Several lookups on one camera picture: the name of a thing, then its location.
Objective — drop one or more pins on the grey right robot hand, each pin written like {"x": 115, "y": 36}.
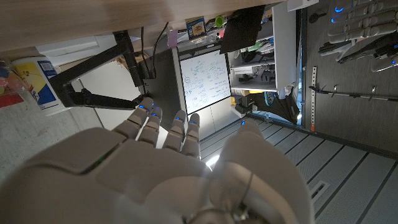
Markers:
{"x": 140, "y": 180}

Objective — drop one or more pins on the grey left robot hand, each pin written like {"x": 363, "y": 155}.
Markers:
{"x": 363, "y": 18}

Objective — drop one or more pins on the bright ceiling light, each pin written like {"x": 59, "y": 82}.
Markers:
{"x": 213, "y": 161}

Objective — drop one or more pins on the long black rod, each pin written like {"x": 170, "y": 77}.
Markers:
{"x": 348, "y": 94}

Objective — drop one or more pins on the white shelf cabinet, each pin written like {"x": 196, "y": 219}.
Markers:
{"x": 284, "y": 46}

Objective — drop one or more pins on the white perforated metal bar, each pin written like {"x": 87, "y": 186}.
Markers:
{"x": 313, "y": 93}

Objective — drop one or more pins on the whiteboard with writing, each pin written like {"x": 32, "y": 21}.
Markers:
{"x": 205, "y": 81}

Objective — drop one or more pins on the black fabric bag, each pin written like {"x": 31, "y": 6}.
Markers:
{"x": 280, "y": 109}

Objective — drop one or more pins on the white wipes canister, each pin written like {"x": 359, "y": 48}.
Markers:
{"x": 37, "y": 84}

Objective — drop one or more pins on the small green object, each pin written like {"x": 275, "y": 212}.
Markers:
{"x": 219, "y": 21}

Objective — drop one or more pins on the pink sticky note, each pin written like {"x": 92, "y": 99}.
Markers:
{"x": 172, "y": 39}

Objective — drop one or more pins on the flat white box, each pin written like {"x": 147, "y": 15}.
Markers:
{"x": 68, "y": 46}

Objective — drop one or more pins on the small blue yellow printed box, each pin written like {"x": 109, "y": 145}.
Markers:
{"x": 196, "y": 28}

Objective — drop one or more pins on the clear container with coloured items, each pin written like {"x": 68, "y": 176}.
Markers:
{"x": 9, "y": 77}

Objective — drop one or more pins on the ceiling vent grille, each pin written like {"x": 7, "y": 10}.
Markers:
{"x": 318, "y": 191}

